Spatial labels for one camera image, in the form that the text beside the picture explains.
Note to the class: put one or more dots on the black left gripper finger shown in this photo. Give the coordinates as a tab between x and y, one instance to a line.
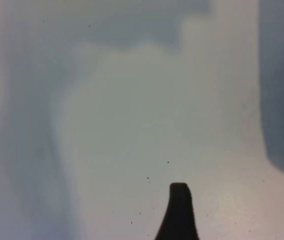
179	215

